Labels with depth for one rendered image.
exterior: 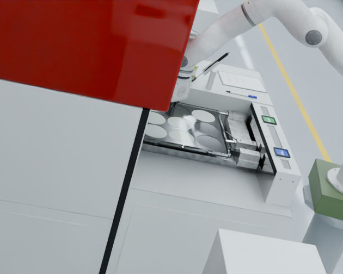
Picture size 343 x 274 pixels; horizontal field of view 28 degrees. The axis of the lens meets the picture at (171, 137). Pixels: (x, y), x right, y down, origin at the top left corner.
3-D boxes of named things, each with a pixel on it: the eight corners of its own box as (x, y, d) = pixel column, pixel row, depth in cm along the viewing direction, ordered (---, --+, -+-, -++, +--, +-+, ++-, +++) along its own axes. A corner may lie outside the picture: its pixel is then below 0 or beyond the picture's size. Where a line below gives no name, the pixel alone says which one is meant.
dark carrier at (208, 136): (137, 137, 250) (138, 136, 250) (136, 96, 280) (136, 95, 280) (226, 154, 256) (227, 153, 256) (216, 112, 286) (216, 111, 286)
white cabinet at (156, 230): (76, 355, 271) (121, 187, 233) (87, 213, 355) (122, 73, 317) (230, 376, 282) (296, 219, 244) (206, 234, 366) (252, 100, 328)
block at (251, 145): (235, 148, 266) (237, 141, 265) (234, 143, 269) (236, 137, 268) (255, 151, 268) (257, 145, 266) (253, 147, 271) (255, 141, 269)
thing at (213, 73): (198, 88, 286) (207, 59, 280) (197, 83, 290) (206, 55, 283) (212, 91, 287) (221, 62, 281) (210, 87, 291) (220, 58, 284)
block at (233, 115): (227, 118, 287) (229, 112, 286) (226, 115, 290) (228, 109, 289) (245, 122, 289) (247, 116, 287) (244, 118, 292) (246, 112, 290)
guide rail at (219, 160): (128, 147, 257) (129, 141, 256) (128, 144, 259) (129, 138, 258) (253, 172, 266) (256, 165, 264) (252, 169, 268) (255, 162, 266)
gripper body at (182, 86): (178, 77, 244) (170, 104, 249) (197, 74, 251) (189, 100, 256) (164, 68, 248) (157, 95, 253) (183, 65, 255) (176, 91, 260)
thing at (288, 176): (264, 203, 248) (277, 171, 241) (242, 130, 296) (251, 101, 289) (289, 207, 249) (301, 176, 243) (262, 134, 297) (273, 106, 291)
